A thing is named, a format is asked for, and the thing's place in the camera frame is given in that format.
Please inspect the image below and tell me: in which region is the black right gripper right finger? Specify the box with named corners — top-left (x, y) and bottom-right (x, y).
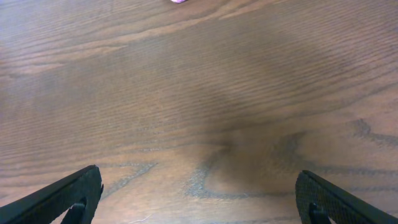
top-left (295, 170), bottom-right (397, 224)

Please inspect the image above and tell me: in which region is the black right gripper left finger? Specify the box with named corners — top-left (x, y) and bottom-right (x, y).
top-left (1, 165), bottom-right (103, 224)

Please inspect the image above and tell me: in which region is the purple microfiber cloth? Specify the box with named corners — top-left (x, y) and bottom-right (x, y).
top-left (171, 0), bottom-right (188, 4)

